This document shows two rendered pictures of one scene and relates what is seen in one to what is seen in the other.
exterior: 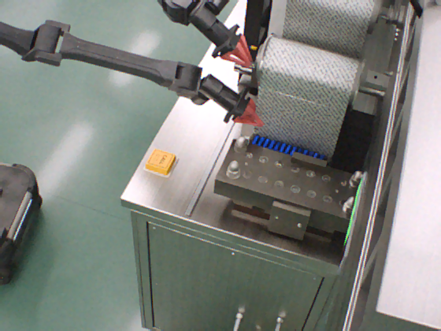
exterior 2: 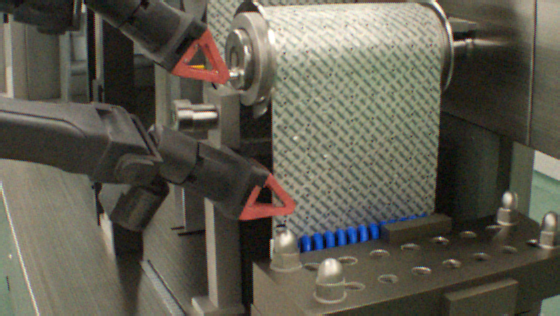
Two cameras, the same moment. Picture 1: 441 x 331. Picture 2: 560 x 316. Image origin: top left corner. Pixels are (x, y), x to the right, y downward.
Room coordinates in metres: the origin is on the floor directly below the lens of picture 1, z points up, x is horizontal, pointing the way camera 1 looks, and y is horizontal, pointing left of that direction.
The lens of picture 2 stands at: (0.43, 0.51, 1.43)
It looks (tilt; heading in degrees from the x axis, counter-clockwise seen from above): 17 degrees down; 321
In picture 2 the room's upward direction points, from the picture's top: straight up
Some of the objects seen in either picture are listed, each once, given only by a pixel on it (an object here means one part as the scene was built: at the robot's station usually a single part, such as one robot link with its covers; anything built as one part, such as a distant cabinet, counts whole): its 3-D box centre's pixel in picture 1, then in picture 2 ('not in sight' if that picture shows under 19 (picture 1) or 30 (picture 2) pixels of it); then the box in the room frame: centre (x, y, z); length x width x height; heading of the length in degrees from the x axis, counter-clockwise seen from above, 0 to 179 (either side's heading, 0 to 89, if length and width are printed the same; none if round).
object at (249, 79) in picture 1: (247, 102); (212, 207); (1.30, -0.06, 1.05); 0.06 x 0.05 x 0.31; 75
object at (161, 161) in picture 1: (161, 161); not in sight; (1.17, 0.17, 0.91); 0.07 x 0.07 x 0.02; 75
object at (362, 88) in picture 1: (372, 89); (445, 46); (1.19, -0.38, 1.25); 0.07 x 0.04 x 0.04; 75
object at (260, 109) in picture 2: (266, 59); (251, 58); (1.26, -0.10, 1.25); 0.15 x 0.01 x 0.15; 165
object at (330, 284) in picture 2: (234, 168); (330, 278); (1.04, -0.04, 1.05); 0.04 x 0.04 x 0.04
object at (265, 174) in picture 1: (293, 186); (429, 277); (1.05, -0.20, 1.00); 0.40 x 0.16 x 0.06; 75
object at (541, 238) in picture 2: (351, 203); (550, 227); (0.96, -0.35, 1.05); 0.04 x 0.04 x 0.04
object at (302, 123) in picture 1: (296, 124); (360, 168); (1.17, -0.20, 1.11); 0.23 x 0.01 x 0.18; 75
